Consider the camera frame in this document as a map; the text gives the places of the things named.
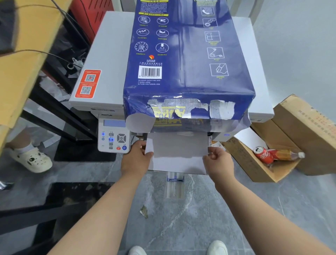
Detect black glossy panel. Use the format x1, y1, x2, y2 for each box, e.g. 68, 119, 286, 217
39, 181, 116, 245

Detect person's right forearm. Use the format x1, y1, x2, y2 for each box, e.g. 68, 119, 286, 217
215, 171, 336, 255

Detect blue paper ream pack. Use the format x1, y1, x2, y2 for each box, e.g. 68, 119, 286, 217
123, 0, 256, 135

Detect large closed cardboard box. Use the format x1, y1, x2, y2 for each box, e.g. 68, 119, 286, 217
272, 94, 336, 176

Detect white printer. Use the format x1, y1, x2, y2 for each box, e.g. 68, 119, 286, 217
69, 11, 275, 199

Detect plastic tea bottle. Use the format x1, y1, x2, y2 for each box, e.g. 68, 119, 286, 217
270, 149, 306, 161

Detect red metal cabinet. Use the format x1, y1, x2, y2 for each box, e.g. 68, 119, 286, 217
69, 0, 115, 44

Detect white paper stack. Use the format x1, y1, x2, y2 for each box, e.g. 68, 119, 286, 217
145, 131, 210, 175

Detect person's left forearm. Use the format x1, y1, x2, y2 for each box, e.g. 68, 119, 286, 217
47, 171, 147, 255

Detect red soda can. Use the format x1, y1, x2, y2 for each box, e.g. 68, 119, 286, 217
253, 146, 276, 164

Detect person's right hand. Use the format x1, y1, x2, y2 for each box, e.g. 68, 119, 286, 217
202, 146, 235, 184

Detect person's left hand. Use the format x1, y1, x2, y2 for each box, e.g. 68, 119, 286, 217
120, 140, 154, 182

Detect orange code sticker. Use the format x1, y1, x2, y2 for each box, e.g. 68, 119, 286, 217
75, 69, 102, 99

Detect white power strip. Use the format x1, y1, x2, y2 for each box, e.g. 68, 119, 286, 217
67, 57, 86, 71

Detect open cardboard box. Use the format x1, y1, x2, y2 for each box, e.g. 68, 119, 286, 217
222, 119, 302, 183

